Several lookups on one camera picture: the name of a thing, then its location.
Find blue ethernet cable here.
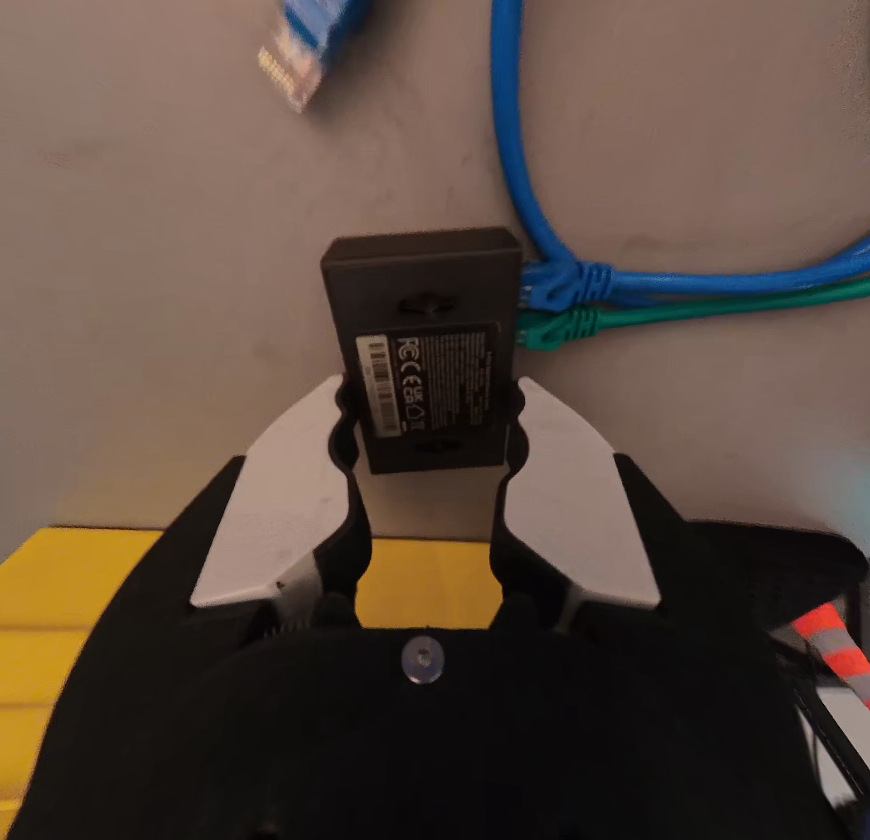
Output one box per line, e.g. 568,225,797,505
257,0,870,314

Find orange grey striped strap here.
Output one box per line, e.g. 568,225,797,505
790,601,870,710

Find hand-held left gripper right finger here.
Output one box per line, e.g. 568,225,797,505
488,376,663,610

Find green ethernet cable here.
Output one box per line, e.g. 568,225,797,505
514,279,870,353

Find black network switch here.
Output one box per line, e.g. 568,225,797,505
319,226,526,476

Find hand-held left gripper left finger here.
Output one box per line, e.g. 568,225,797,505
189,375,375,610

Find yellow plastic bin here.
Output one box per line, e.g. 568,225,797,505
0,527,505,821

